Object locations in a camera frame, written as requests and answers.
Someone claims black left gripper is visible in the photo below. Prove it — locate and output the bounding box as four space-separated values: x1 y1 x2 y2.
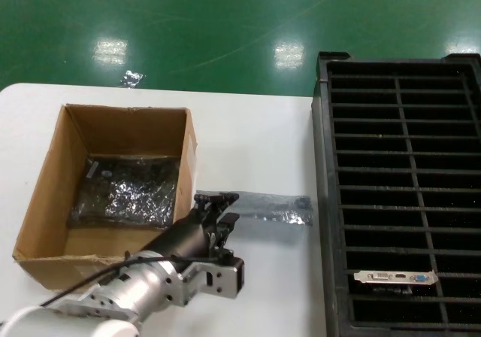
141 192 241 258

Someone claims silver antistatic bag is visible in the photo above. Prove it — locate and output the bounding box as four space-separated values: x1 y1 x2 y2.
195 190 315 228

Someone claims graphics card with silver bracket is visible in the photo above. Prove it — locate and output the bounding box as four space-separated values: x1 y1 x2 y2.
353 269 440 297

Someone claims graphics card in antistatic bag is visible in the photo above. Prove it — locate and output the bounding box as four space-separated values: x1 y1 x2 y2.
67 154 180 229

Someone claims black slotted plastic container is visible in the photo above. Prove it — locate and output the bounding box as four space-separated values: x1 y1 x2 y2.
310 50 481 337

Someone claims brown cardboard box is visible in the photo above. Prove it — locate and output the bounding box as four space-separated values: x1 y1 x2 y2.
12 102 199 292

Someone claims crumpled foil scrap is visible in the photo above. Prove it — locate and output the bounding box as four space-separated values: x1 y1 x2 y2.
119 70 145 87

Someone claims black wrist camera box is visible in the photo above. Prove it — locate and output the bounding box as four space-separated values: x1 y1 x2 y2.
233 258 246 291

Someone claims silver camera mount bracket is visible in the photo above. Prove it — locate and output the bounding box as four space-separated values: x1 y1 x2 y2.
180 256 240 302

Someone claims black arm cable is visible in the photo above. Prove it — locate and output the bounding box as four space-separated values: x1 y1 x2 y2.
40 252 226 308

